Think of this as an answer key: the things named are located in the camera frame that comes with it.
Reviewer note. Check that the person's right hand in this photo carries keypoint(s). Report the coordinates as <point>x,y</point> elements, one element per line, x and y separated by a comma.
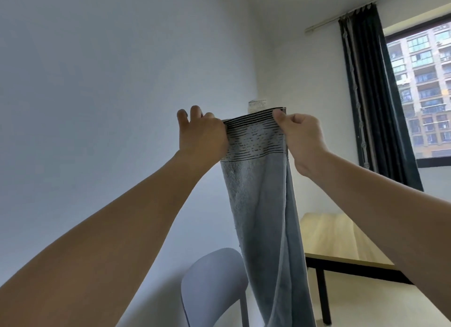
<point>303,140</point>

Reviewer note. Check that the person's left hand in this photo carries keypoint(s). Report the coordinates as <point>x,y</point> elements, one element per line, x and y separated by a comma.
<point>202,136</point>

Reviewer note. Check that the grey-blue striped towel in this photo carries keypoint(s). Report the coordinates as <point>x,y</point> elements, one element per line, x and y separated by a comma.
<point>260,214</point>

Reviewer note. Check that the person's left forearm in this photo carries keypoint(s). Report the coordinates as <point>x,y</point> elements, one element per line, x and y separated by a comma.
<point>105,249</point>

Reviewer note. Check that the person's right forearm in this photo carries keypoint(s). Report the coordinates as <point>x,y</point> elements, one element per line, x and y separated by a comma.
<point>394,217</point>

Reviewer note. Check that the dark grey curtain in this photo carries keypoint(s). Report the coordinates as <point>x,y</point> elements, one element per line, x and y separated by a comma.
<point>373,101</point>

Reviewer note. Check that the wooden table with black legs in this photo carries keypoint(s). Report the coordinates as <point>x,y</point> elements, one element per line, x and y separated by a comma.
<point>334,238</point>

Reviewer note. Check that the white curtain rod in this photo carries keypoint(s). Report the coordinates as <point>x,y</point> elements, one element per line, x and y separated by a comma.
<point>352,11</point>

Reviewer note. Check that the grey plastic chair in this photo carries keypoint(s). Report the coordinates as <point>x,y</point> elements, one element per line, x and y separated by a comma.
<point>211,284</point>

